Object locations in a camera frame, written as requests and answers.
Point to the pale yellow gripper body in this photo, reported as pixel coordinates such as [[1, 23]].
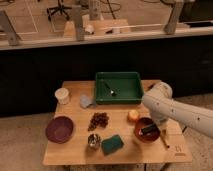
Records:
[[160, 121]]

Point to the black eraser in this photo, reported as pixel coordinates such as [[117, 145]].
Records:
[[148, 129]]

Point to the red bowl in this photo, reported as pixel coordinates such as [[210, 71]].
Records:
[[147, 138]]

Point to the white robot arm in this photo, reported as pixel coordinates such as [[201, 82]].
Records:
[[162, 107]]

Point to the purple bowl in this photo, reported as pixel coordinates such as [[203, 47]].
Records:
[[59, 129]]

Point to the wooden stick utensil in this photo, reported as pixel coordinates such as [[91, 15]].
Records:
[[163, 138]]

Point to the orange fruit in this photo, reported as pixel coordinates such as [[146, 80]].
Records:
[[133, 115]]

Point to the green sponge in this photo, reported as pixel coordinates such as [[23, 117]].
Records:
[[111, 144]]

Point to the metal spoon in tray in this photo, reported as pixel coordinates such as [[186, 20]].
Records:
[[112, 92]]

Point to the green plastic tray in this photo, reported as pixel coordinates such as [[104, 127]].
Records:
[[127, 86]]

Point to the small metal cup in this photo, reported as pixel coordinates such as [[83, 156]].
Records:
[[94, 141]]

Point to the grey crumpled cloth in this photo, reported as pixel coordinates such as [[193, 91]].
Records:
[[86, 102]]

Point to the white cylindrical cup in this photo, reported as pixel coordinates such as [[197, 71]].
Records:
[[62, 95]]

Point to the black office chair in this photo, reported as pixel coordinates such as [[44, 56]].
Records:
[[60, 7]]

